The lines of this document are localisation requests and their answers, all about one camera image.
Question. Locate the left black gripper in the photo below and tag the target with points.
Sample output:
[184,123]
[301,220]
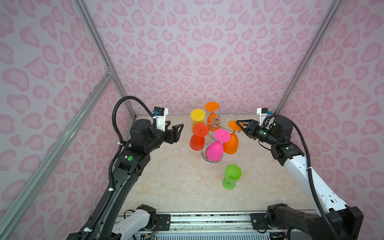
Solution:
[175,135]

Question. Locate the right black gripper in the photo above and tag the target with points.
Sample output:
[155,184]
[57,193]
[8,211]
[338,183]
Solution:
[252,128]

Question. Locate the orange wine glass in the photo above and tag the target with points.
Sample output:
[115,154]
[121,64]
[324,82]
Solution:
[231,147]
[212,111]

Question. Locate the pink wine glass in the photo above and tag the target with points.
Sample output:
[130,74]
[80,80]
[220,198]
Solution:
[215,150]

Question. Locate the green wine glass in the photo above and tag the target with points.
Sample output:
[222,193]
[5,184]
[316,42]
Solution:
[232,174]

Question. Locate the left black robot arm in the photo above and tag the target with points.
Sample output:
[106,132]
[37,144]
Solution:
[123,174]

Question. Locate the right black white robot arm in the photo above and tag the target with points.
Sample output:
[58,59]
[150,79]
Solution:
[291,151]

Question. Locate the red wine glass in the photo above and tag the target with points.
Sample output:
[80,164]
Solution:
[197,141]

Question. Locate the yellow wine glass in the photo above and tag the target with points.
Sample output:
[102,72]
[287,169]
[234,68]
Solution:
[198,116]

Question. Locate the left diagonal aluminium strut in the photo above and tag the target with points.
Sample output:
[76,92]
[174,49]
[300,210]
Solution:
[26,197]

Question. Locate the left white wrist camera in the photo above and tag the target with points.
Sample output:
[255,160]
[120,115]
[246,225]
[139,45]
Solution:
[159,117]

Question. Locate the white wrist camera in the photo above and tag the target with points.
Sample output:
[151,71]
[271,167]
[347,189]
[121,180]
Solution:
[159,117]
[263,113]

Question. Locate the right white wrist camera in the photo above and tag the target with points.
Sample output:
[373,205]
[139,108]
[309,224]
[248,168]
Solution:
[263,113]

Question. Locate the chrome wire glass rack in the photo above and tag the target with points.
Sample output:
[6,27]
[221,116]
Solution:
[210,137]

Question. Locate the left corner aluminium post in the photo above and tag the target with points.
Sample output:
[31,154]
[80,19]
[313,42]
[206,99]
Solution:
[91,27]

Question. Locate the corner aluminium post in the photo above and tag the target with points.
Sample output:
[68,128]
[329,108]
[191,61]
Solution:
[314,44]
[91,27]

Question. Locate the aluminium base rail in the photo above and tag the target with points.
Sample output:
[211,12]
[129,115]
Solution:
[210,223]

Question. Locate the right corner aluminium post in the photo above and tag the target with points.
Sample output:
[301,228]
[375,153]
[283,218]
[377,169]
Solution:
[314,44]

